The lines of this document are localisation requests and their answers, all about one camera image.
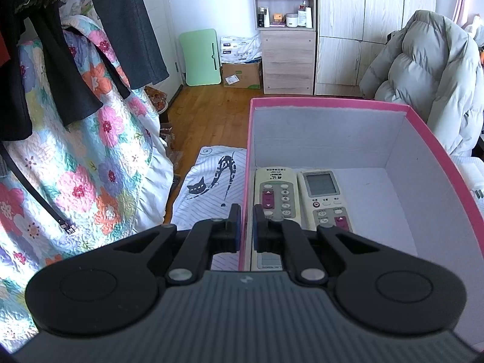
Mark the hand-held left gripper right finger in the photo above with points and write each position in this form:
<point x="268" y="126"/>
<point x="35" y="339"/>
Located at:
<point x="259" y="230"/>

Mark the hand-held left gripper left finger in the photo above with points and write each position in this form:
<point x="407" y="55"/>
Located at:
<point x="235" y="227"/>

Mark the pink cardboard box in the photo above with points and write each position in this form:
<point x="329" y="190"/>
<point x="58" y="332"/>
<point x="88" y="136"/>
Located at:
<point x="325" y="136"/>

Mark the cat print bedsheet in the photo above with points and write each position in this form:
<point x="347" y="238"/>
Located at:
<point x="204" y="204"/>

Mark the beige remote with pink buttons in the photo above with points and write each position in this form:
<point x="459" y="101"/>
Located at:
<point x="274" y="181"/>

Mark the white remote with display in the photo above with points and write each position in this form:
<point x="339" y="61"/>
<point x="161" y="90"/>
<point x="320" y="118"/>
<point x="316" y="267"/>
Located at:
<point x="321" y="185"/>

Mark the patterned basket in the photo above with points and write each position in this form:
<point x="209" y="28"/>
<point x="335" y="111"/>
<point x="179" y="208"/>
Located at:
<point x="157" y="98"/>

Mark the brown cardboard box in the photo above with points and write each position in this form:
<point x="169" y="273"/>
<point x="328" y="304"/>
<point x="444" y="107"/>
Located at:
<point x="245" y="75"/>

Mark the floral quilt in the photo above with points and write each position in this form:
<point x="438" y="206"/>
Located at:
<point x="87" y="181"/>

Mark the black belt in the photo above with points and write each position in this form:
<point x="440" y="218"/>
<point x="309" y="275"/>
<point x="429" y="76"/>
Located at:
<point x="67" y="228"/>

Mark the wooden shelf cabinet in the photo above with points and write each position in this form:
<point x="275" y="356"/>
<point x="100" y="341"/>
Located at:
<point x="289" y="60"/>

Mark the green folding table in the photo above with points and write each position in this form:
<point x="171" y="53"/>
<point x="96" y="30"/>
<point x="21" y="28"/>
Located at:
<point x="200" y="56"/>

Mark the white tissue packs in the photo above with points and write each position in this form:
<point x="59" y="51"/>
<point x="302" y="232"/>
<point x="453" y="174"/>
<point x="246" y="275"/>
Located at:
<point x="238" y="49"/>

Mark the black cosmetic bottle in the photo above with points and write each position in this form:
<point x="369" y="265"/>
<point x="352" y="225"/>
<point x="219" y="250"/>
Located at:
<point x="261" y="19"/>

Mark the white cosmetic tube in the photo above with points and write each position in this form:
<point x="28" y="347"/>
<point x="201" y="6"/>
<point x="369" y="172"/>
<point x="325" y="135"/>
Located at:
<point x="267" y="18"/>

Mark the white round jar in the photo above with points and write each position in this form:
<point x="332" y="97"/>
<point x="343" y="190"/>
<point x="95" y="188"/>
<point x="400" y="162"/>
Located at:
<point x="291" y="20"/>

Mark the white door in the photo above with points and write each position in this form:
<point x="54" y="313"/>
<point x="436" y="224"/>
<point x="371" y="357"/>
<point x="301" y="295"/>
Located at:
<point x="166" y="26"/>

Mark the small orange box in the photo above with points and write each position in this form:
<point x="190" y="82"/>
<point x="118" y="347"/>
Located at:
<point x="278" y="17"/>

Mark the white pump bottle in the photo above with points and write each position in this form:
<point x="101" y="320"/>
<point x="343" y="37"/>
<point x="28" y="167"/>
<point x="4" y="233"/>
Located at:
<point x="301" y="18"/>

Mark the white bedding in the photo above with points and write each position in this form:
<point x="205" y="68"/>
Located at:
<point x="470" y="170"/>

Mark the dark grey hanging coat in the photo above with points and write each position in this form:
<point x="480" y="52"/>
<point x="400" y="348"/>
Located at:
<point x="128" y="26"/>

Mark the light wooden wardrobe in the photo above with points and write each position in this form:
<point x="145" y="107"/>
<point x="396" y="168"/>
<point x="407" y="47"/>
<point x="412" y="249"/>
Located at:
<point x="340" y="15"/>

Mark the grey puffer jacket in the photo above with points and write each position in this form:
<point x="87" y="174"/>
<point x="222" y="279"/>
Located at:
<point x="423" y="68"/>

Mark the black hanging garment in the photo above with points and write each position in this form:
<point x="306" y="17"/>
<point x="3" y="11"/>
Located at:
<point x="37" y="75"/>

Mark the white plush toy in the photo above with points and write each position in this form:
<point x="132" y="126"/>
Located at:
<point x="474" y="30"/>

